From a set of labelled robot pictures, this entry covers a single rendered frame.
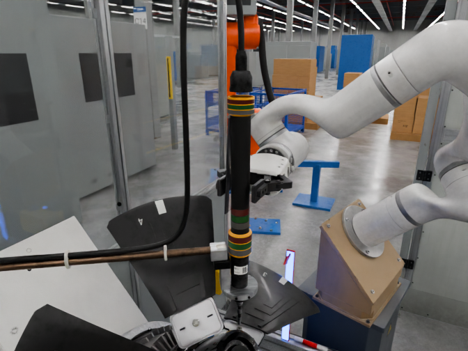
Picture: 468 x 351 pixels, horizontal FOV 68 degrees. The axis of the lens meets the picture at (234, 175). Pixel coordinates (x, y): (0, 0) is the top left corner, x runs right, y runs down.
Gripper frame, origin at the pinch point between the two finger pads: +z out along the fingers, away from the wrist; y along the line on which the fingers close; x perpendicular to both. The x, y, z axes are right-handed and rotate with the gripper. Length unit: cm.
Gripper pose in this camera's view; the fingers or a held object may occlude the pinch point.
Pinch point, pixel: (239, 188)
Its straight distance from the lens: 60.2
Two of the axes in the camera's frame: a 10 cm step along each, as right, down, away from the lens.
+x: 0.0, -9.4, -3.3
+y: -9.0, -1.5, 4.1
